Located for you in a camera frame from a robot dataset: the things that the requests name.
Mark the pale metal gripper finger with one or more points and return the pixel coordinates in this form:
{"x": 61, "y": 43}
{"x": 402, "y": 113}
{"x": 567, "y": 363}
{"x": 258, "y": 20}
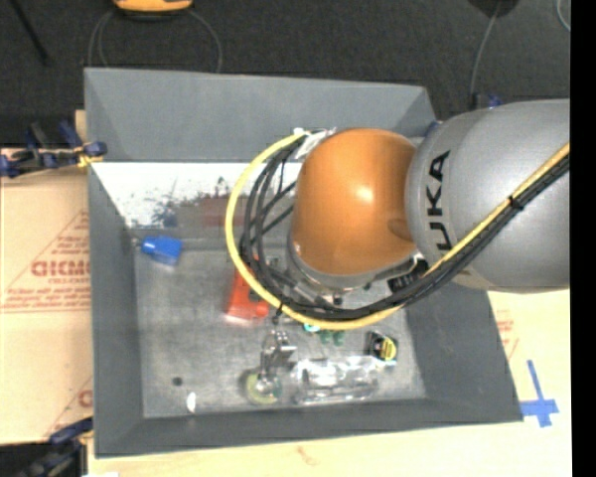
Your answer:
{"x": 273, "y": 361}
{"x": 279, "y": 338}

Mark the green tape roll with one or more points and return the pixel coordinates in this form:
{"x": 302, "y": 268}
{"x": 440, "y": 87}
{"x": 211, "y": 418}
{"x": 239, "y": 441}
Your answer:
{"x": 252, "y": 391}

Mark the orange-red plastic object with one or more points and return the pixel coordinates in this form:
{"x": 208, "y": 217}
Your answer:
{"x": 239, "y": 300}

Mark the clear plastic bottle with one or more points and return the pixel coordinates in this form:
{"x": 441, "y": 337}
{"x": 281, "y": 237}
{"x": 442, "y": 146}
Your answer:
{"x": 335, "y": 380}

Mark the black and yellow tape measure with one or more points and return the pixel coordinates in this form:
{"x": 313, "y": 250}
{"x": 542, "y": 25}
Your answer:
{"x": 383, "y": 348}

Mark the small white oval piece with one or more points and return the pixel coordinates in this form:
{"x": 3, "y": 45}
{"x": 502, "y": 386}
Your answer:
{"x": 191, "y": 401}

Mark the blue block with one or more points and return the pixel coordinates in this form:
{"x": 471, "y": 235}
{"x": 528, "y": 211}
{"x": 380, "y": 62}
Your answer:
{"x": 162, "y": 249}

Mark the grey metal bin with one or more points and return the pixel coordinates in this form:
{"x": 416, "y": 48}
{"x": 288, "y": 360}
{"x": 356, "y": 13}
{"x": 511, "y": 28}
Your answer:
{"x": 189, "y": 117}

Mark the brown cardboard board, red print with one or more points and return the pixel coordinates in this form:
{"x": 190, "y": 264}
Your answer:
{"x": 40, "y": 316}

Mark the black cylinder on white bracket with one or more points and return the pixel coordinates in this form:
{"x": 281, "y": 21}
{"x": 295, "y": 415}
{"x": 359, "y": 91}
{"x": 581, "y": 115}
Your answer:
{"x": 406, "y": 280}

